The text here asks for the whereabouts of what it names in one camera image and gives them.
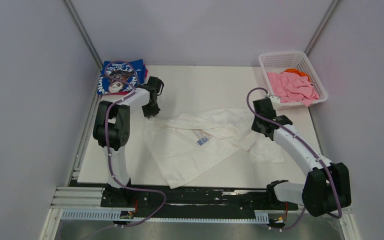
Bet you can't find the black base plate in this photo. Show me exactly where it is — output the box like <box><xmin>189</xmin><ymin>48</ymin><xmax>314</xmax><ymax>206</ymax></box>
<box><xmin>100</xmin><ymin>185</ymin><xmax>298</xmax><ymax>220</ymax></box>

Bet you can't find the white plastic basket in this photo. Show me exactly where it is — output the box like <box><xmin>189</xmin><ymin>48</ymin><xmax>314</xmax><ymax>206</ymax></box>
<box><xmin>258</xmin><ymin>50</ymin><xmax>328</xmax><ymax>109</ymax></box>

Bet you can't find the blue folded printed t-shirt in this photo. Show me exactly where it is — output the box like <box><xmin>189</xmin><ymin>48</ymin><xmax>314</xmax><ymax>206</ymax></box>
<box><xmin>96</xmin><ymin>59</ymin><xmax>148</xmax><ymax>95</ymax></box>

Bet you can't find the corner aluminium post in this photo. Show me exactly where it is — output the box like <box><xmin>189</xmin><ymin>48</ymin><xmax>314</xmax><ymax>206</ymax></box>
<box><xmin>62</xmin><ymin>0</ymin><xmax>103</xmax><ymax>69</ymax></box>
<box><xmin>304</xmin><ymin>0</ymin><xmax>342</xmax><ymax>56</ymax></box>

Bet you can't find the aluminium frame rail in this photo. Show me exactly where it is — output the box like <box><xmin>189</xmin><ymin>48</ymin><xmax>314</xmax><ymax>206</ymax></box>
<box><xmin>50</xmin><ymin>186</ymin><xmax>353</xmax><ymax>215</ymax></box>

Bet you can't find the pink crumpled t-shirt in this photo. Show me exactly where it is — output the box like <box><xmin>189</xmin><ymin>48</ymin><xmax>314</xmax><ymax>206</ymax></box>
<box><xmin>267</xmin><ymin>71</ymin><xmax>320</xmax><ymax>107</ymax></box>

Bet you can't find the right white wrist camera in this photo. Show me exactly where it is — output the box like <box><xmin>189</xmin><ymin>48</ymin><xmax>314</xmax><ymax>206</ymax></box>
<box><xmin>268</xmin><ymin>95</ymin><xmax>281</xmax><ymax>105</ymax></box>

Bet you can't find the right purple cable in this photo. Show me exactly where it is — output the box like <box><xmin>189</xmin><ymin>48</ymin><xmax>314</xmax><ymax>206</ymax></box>
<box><xmin>246</xmin><ymin>87</ymin><xmax>343</xmax><ymax>232</ymax></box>

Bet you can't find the orange t-shirt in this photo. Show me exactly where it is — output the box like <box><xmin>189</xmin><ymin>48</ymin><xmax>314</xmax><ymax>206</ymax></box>
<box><xmin>284</xmin><ymin>68</ymin><xmax>312</xmax><ymax>82</ymax></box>

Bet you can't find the right corner aluminium post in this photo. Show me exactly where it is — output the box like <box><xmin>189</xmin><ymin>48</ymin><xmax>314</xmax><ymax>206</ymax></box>
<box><xmin>304</xmin><ymin>0</ymin><xmax>342</xmax><ymax>56</ymax></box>

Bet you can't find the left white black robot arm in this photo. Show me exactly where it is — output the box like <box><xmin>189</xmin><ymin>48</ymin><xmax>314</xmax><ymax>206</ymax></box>
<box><xmin>92</xmin><ymin>76</ymin><xmax>164</xmax><ymax>207</ymax></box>

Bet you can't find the left corner aluminium post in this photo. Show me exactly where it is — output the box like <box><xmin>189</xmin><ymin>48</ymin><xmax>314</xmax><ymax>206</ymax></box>
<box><xmin>62</xmin><ymin>0</ymin><xmax>103</xmax><ymax>69</ymax></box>

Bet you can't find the white slotted cable duct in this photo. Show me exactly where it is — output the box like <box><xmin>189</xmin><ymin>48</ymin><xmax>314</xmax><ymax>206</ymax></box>
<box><xmin>60</xmin><ymin>209</ymin><xmax>270</xmax><ymax>224</ymax></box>

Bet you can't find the white printed t-shirt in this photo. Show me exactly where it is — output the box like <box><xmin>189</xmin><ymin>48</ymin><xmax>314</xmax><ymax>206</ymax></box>
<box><xmin>143</xmin><ymin>108</ymin><xmax>286</xmax><ymax>189</ymax></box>

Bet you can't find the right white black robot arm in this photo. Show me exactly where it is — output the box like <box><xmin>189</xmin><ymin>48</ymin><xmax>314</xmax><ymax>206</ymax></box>
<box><xmin>248</xmin><ymin>97</ymin><xmax>352</xmax><ymax>219</ymax></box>

